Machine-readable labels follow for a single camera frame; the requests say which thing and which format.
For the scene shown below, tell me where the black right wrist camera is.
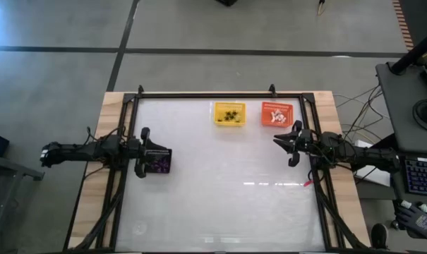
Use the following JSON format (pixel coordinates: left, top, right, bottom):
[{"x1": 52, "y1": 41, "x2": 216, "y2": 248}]
[{"x1": 320, "y1": 131, "x2": 344, "y2": 149}]

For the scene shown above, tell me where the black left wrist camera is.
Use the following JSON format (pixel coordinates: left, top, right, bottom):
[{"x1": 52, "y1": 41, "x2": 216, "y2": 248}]
[{"x1": 100, "y1": 133, "x2": 123, "y2": 153}]

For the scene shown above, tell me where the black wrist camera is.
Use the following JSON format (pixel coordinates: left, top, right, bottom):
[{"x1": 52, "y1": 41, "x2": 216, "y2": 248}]
[
  {"x1": 100, "y1": 133, "x2": 123, "y2": 153},
  {"x1": 320, "y1": 131, "x2": 344, "y2": 149}
]

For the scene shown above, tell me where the yellow plastic basket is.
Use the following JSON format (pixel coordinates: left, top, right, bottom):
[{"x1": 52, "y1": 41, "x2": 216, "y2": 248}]
[{"x1": 213, "y1": 101, "x2": 248, "y2": 127}]

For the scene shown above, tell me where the black floor mat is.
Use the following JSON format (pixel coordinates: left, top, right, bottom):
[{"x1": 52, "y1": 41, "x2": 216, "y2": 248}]
[{"x1": 392, "y1": 0, "x2": 427, "y2": 52}]

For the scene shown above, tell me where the black pole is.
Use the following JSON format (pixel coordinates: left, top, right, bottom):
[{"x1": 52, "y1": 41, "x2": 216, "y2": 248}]
[{"x1": 389, "y1": 26, "x2": 427, "y2": 75}]

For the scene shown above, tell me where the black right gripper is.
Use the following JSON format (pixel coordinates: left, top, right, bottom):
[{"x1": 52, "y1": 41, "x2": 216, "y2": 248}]
[{"x1": 272, "y1": 119, "x2": 315, "y2": 168}]

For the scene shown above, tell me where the white box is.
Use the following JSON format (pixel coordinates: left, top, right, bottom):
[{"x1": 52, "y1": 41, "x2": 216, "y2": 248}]
[{"x1": 354, "y1": 140, "x2": 391, "y2": 188}]

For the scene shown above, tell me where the grey desk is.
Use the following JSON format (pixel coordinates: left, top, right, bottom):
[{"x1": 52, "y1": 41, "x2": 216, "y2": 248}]
[
  {"x1": 375, "y1": 62, "x2": 427, "y2": 152},
  {"x1": 387, "y1": 151, "x2": 427, "y2": 241}
]

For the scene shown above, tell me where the orange plastic basket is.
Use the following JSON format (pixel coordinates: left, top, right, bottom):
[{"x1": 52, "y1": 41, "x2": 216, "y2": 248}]
[{"x1": 260, "y1": 101, "x2": 294, "y2": 128}]

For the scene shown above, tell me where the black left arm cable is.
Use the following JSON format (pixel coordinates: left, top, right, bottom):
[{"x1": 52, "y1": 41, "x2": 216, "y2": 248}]
[{"x1": 85, "y1": 126, "x2": 129, "y2": 144}]

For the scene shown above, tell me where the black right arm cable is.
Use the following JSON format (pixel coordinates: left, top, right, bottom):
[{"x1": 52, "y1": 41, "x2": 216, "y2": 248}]
[{"x1": 307, "y1": 143, "x2": 329, "y2": 169}]

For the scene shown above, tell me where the black desk leg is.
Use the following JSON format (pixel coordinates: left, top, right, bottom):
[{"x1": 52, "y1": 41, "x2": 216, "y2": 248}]
[{"x1": 370, "y1": 133, "x2": 392, "y2": 149}]

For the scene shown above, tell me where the black keyboard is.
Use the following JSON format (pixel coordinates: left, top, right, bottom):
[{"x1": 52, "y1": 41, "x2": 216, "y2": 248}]
[{"x1": 404, "y1": 158, "x2": 427, "y2": 197}]

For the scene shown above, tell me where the black floor cable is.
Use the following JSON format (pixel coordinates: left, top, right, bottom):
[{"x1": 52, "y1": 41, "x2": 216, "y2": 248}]
[{"x1": 335, "y1": 84, "x2": 384, "y2": 142}]

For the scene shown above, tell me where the person's foot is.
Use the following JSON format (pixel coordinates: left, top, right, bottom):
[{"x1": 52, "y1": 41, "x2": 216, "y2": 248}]
[{"x1": 371, "y1": 223, "x2": 390, "y2": 250}]

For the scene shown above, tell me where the person's hand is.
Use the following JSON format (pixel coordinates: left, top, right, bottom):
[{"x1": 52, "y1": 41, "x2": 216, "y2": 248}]
[{"x1": 395, "y1": 200, "x2": 427, "y2": 248}]

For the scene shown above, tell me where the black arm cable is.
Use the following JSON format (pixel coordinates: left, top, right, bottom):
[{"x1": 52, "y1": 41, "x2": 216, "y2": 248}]
[
  {"x1": 307, "y1": 143, "x2": 329, "y2": 169},
  {"x1": 85, "y1": 126, "x2": 129, "y2": 144}
]

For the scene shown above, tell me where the black plastic basket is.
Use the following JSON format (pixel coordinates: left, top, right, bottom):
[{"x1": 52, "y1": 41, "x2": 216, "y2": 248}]
[{"x1": 144, "y1": 147, "x2": 173, "y2": 174}]

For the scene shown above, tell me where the black round stand base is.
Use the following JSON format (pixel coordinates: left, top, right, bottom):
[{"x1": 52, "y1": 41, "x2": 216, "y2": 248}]
[{"x1": 413, "y1": 98, "x2": 427, "y2": 133}]

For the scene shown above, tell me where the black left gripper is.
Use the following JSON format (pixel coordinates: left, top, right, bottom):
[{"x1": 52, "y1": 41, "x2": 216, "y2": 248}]
[{"x1": 128, "y1": 127, "x2": 172, "y2": 179}]

